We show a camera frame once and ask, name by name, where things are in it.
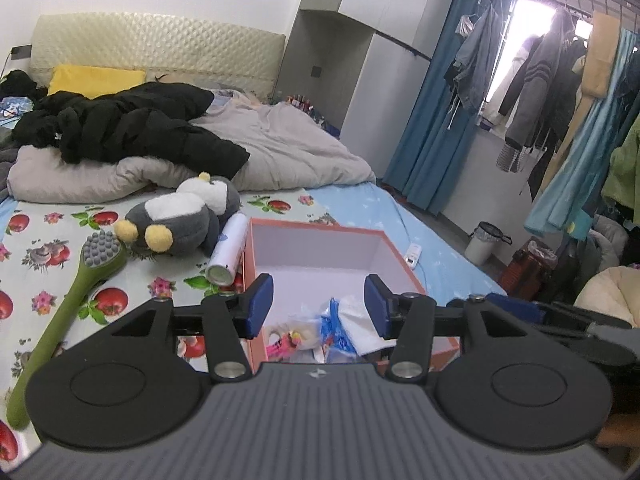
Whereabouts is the dark grey blanket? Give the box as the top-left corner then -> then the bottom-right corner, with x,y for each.
0,127 -> 22,202

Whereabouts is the cream quilted headboard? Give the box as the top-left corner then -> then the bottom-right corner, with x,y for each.
30,14 -> 287,107

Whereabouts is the blue plastic packet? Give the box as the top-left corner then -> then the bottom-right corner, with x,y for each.
314,297 -> 362,364

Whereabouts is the beige hanging cloth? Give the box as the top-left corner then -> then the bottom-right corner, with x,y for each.
582,12 -> 621,97

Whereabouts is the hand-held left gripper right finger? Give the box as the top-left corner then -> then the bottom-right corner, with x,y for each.
364,274 -> 543,380

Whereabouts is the blue curtain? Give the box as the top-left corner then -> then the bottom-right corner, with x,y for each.
382,0 -> 490,217

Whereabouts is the white wardrobe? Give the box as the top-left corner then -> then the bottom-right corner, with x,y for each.
272,0 -> 458,181

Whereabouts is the black puffer jacket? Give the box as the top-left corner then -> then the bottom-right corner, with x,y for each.
12,82 -> 251,179

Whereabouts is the black rod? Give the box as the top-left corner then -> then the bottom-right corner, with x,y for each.
372,30 -> 434,64

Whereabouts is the yellow pillow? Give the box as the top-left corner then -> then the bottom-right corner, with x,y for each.
47,64 -> 147,100

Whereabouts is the teal hanging cloth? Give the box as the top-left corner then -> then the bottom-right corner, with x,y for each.
525,27 -> 640,234

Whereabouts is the white trash bin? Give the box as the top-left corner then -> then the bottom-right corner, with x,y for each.
465,221 -> 514,266

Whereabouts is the pink cardboard box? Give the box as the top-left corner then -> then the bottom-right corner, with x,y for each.
237,217 -> 461,376

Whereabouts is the striped hanging cloth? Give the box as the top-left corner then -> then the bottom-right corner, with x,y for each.
496,142 -> 527,174

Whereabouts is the denim jacket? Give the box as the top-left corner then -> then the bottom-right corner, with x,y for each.
445,7 -> 507,112

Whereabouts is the green garment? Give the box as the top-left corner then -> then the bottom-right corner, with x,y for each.
600,115 -> 640,217

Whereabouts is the blue printed packet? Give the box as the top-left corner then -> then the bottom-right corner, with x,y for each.
0,97 -> 34,119

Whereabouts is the grey penguin plush toy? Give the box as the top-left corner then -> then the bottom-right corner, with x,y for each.
114,172 -> 242,257

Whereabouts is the green massage hammer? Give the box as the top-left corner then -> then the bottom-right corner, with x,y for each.
6,230 -> 129,430

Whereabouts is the grey striped jacket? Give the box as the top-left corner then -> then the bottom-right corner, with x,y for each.
497,10 -> 587,149

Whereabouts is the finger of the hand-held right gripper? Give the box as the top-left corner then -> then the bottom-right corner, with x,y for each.
486,292 -> 548,327

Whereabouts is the cream round cushion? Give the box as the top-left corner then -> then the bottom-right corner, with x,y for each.
574,266 -> 640,329

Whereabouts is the row of small bottles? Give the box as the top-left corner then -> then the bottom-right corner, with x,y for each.
285,92 -> 322,112

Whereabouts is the grey duvet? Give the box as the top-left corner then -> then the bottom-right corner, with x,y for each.
7,87 -> 377,206

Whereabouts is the red basket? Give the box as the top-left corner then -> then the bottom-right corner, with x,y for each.
500,240 -> 559,302

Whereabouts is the fruit print sheet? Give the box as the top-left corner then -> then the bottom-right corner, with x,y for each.
0,187 -> 342,467

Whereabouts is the black garment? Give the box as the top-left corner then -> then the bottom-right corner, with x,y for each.
0,70 -> 49,102

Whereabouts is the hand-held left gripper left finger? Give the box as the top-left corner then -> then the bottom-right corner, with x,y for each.
95,273 -> 275,382

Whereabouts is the small clear plastic bag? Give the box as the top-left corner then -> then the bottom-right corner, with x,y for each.
265,314 -> 323,361

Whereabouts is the white spray can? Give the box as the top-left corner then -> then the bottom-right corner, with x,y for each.
205,213 -> 249,287

